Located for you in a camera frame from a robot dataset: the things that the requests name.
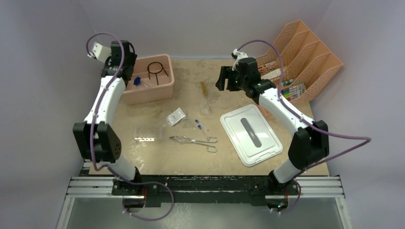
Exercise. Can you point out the aluminium rail frame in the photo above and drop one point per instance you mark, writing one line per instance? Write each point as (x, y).
(98, 201)

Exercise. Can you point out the white packet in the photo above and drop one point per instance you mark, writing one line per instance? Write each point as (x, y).
(176, 116)

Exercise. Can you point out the pink plastic bin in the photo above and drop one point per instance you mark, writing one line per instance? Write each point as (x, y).
(155, 71)

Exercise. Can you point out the white plastic bin lid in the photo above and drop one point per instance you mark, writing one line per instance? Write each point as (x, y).
(251, 135)

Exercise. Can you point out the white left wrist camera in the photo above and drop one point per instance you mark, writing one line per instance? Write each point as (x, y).
(99, 52)

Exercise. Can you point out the blue capped test tube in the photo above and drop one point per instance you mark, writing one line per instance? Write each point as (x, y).
(201, 125)
(203, 130)

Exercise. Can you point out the metal crucible tongs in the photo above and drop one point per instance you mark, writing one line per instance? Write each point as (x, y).
(208, 143)

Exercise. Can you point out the blue capped clear syringe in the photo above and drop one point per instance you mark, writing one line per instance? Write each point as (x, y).
(138, 82)

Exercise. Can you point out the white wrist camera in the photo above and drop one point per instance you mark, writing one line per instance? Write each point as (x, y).
(237, 56)
(99, 52)

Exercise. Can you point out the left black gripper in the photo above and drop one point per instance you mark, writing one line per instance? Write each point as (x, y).
(109, 62)

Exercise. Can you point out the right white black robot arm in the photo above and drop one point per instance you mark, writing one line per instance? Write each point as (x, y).
(309, 142)

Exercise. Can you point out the set of coloured markers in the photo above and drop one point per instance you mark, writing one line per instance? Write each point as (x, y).
(294, 92)

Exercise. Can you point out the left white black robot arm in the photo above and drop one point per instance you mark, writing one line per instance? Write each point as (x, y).
(95, 138)

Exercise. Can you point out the orange mesh file organizer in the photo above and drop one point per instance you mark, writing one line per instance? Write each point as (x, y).
(306, 59)

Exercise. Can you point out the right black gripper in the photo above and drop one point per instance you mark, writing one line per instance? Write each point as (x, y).
(226, 73)

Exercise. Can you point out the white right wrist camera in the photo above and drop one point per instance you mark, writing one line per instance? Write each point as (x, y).
(237, 56)

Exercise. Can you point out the clear well plate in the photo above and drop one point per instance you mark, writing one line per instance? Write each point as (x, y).
(148, 133)

